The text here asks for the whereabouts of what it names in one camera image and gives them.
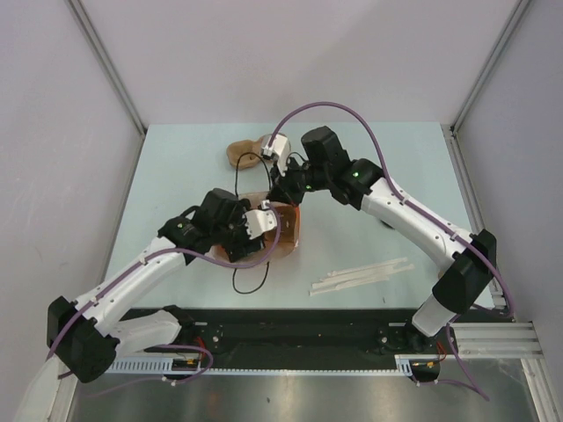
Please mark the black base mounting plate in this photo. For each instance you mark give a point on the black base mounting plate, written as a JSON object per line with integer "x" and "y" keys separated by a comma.
{"x": 305, "y": 339}

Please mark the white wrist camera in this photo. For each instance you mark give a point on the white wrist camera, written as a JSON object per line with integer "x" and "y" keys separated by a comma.
{"x": 276, "y": 149}
{"x": 261, "y": 220}

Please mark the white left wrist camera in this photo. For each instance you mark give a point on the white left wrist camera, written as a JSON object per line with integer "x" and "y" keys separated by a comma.
{"x": 261, "y": 220}

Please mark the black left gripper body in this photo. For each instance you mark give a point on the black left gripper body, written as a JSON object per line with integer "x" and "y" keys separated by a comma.
{"x": 232, "y": 238}

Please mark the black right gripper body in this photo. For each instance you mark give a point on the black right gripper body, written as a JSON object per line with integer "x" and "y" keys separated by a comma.
{"x": 296, "y": 184}

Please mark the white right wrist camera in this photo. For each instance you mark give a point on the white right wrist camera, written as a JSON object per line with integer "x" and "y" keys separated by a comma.
{"x": 276, "y": 149}

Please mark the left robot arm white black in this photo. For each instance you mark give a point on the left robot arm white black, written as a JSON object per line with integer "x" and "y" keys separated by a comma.
{"x": 89, "y": 333}

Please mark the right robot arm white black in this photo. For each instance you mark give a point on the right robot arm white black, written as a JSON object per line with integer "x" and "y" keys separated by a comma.
{"x": 466, "y": 261}

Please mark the orange paper bag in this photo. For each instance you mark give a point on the orange paper bag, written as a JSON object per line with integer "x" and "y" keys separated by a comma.
{"x": 270, "y": 231}

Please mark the aluminium frame rail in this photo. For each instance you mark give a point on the aluminium frame rail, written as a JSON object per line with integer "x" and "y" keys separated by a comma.
{"x": 497, "y": 340}

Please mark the white slotted cable duct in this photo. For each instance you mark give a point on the white slotted cable duct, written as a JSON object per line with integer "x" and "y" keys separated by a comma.
{"x": 163, "y": 365}

